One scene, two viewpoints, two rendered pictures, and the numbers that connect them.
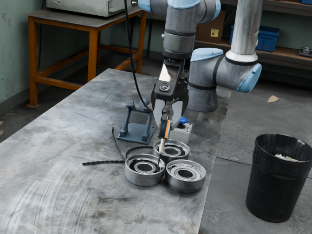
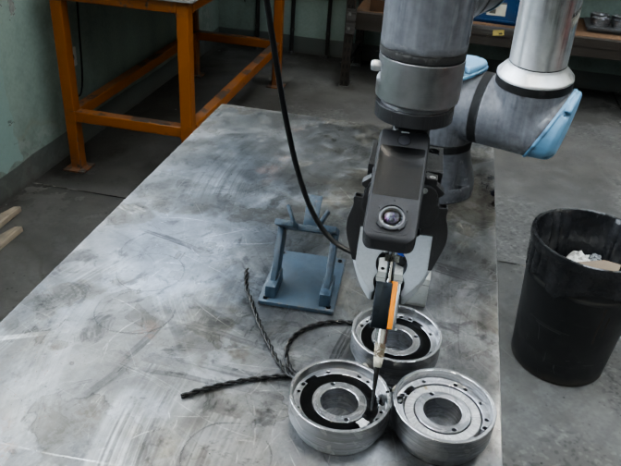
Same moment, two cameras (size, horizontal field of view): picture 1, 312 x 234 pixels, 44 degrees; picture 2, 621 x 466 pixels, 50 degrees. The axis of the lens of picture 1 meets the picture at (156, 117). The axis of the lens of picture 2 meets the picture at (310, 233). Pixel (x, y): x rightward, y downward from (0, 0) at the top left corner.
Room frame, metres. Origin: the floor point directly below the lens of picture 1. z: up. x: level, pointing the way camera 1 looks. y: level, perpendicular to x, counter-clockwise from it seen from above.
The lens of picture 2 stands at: (0.37, 0.06, 1.33)
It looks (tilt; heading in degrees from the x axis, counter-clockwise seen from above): 31 degrees down; 359
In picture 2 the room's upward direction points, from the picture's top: 4 degrees clockwise
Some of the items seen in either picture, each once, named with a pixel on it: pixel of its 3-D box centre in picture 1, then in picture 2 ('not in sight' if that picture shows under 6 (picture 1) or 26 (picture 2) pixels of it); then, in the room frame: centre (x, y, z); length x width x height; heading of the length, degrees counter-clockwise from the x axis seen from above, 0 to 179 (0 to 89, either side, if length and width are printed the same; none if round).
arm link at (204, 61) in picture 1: (206, 65); (449, 97); (1.45, -0.17, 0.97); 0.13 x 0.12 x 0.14; 61
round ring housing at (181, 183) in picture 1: (185, 176); (441, 417); (0.87, -0.09, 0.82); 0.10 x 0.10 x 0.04
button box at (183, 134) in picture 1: (179, 131); (404, 271); (1.13, -0.08, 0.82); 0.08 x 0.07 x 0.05; 168
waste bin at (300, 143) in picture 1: (276, 178); (574, 300); (1.95, -0.74, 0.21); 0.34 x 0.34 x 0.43
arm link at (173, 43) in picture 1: (177, 42); (415, 79); (0.94, -0.03, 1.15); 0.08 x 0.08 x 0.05
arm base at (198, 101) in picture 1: (200, 93); (434, 159); (1.45, -0.16, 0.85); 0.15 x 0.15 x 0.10
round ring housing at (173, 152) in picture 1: (171, 153); (395, 344); (0.98, -0.06, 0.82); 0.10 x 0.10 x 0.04
